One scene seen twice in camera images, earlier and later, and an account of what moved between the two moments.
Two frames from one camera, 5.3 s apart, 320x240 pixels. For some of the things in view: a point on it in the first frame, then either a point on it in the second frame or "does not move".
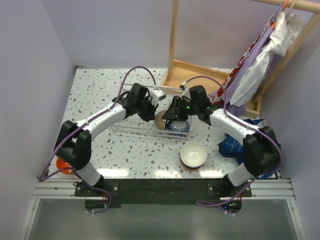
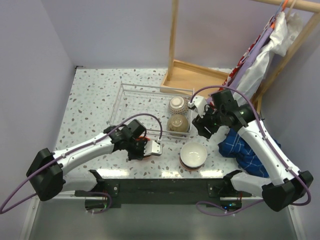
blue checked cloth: x=233 y=147 does not move
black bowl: x=158 y=121 to x=177 y=123
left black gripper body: x=146 y=111 to x=136 y=153
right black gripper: x=174 y=114 to x=200 y=123
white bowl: x=193 y=155 does not move
